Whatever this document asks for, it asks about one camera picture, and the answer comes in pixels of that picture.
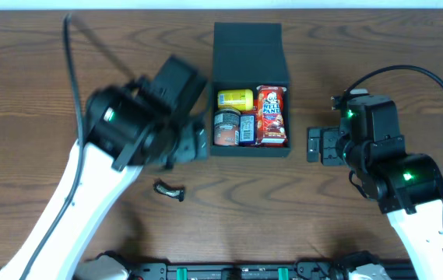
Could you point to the yellow round container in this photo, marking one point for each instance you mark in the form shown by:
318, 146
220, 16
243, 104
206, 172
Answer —
239, 99

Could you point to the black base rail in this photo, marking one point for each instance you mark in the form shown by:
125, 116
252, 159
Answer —
359, 265

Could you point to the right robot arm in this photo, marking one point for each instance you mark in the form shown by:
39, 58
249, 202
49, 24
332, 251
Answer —
407, 187

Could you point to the blue Eclipse gum pack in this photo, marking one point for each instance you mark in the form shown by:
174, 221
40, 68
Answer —
247, 134

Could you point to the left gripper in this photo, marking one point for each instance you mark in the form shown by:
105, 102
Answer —
197, 141

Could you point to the dark candy bar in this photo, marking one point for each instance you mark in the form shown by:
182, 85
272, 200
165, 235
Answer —
163, 188

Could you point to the red Pringles can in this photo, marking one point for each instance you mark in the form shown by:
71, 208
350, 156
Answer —
226, 127

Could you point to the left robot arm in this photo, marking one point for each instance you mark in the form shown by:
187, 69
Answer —
147, 121

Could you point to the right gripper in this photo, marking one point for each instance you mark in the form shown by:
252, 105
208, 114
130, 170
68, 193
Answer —
323, 145

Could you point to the black gift box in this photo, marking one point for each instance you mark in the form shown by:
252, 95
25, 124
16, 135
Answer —
247, 55

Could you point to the red Hello Panda box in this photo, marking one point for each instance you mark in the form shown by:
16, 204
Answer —
270, 99

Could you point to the red Hacks candy bag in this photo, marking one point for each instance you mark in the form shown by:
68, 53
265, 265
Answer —
268, 144

